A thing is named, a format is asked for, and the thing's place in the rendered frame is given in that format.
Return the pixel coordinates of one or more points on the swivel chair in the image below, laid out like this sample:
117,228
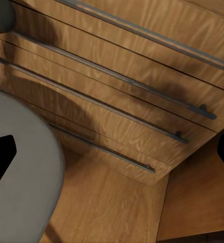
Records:
31,186

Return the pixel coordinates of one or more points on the cabinet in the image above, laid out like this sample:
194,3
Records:
134,85
193,210

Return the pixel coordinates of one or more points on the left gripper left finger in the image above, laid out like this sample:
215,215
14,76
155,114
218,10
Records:
7,153

